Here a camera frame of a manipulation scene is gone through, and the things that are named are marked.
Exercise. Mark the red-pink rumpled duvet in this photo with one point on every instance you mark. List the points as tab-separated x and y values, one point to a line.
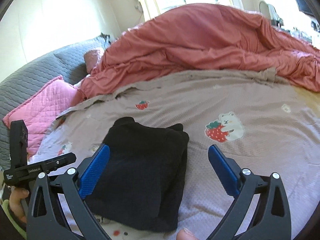
202	37

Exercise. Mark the grey quilted headboard cover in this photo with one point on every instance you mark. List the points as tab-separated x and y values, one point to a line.
68	62

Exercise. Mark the black monitor screen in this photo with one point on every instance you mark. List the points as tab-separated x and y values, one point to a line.
303	7

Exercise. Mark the mauve strawberry print bedsheet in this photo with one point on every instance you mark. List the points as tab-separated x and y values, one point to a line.
255	118

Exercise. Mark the small mauve pillow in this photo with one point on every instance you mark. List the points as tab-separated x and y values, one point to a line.
92	58

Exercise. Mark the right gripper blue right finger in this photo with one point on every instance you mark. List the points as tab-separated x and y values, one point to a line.
227	170

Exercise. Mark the pink quilted pillow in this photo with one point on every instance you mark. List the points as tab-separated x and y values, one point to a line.
41	109

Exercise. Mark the person's left hand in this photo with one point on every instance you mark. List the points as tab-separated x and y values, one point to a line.
16	207

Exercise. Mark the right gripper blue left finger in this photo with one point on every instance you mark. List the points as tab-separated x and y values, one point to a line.
91	169

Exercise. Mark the person's right hand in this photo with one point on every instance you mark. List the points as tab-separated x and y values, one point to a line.
185	234

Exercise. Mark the black sweater with orange trim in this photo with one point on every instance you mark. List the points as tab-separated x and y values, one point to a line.
143	182

